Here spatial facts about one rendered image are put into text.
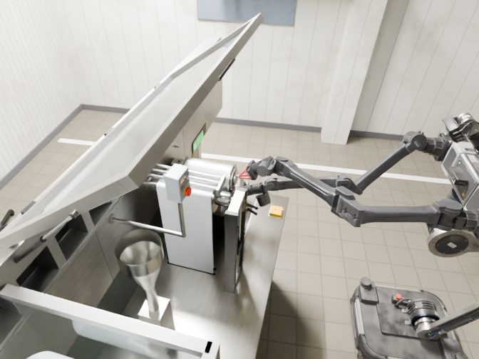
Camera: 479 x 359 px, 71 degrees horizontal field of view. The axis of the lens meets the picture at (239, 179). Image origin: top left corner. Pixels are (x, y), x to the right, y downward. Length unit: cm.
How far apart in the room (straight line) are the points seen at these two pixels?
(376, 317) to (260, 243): 105
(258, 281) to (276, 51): 297
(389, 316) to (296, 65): 283
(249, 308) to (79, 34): 394
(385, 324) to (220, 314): 127
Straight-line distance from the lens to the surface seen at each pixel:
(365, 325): 252
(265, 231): 194
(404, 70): 440
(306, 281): 287
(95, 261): 135
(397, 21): 419
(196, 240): 158
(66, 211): 76
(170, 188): 104
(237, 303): 167
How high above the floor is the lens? 235
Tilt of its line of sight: 40 degrees down
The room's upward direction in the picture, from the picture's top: 2 degrees clockwise
